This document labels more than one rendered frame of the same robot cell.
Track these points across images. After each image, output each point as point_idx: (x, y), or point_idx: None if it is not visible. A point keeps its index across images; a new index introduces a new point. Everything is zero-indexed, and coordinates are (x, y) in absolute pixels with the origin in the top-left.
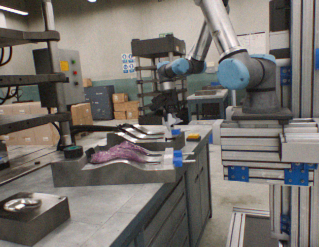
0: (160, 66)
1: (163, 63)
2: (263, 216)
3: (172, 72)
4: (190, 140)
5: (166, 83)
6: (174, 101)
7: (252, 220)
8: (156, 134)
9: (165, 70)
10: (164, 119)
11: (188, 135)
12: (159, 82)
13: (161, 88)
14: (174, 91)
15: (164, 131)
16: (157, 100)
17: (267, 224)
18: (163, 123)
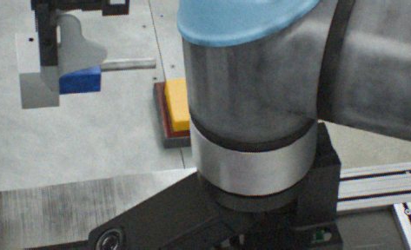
0: (255, 29)
1: (296, 3)
2: (355, 209)
3: None
4: (189, 144)
5: (287, 155)
6: (330, 247)
7: (325, 239)
8: (52, 249)
9: (339, 101)
10: (34, 78)
11: (175, 111)
12: (208, 127)
13: (231, 180)
14: (330, 175)
15: (79, 199)
16: (175, 240)
17: (375, 242)
18: (25, 100)
